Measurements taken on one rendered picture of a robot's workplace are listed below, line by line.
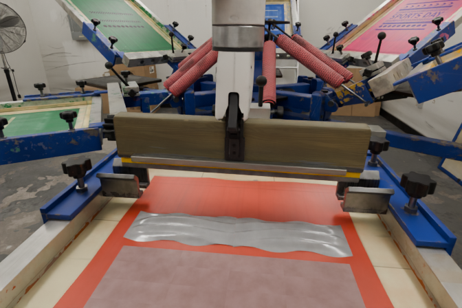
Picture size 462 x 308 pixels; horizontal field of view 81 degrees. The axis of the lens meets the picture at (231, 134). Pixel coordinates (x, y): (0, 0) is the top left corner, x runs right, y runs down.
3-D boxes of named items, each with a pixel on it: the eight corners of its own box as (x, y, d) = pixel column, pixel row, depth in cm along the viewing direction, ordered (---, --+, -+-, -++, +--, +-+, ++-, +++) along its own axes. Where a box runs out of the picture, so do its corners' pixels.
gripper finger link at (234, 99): (232, 74, 40) (233, 101, 44) (226, 115, 35) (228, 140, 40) (240, 75, 40) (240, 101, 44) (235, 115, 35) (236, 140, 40)
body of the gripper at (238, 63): (217, 39, 45) (218, 106, 49) (205, 40, 35) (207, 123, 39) (263, 40, 44) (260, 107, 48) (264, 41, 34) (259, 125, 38)
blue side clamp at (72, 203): (78, 246, 44) (69, 210, 42) (49, 244, 45) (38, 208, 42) (148, 163, 72) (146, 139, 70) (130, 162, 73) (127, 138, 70)
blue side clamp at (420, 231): (443, 277, 39) (458, 238, 36) (406, 274, 39) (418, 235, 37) (368, 174, 67) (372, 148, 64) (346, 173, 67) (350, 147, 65)
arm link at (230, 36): (217, 27, 44) (217, 45, 45) (207, 25, 36) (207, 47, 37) (264, 27, 43) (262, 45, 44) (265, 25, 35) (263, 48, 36)
